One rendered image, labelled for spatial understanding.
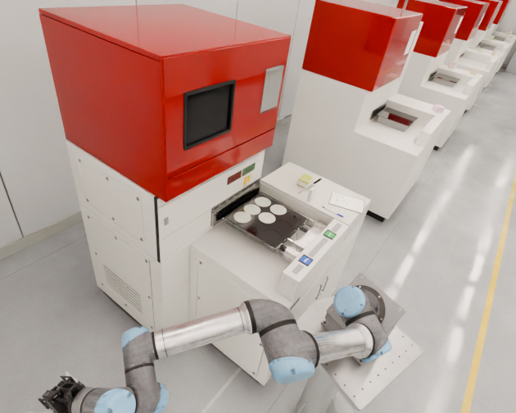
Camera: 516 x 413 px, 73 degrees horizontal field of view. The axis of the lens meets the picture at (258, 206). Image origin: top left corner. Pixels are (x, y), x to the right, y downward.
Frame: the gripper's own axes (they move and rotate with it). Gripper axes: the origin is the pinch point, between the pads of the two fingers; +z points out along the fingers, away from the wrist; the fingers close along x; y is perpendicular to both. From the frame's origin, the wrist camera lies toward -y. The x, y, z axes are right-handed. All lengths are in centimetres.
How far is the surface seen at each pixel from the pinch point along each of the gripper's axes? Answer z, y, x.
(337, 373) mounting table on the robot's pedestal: -48, -61, -64
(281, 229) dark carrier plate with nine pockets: -16, -22, -125
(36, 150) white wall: 140, 80, -126
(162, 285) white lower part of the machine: 37, -17, -78
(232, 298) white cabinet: 9, -39, -90
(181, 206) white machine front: 6, 18, -89
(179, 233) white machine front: 17, 5, -89
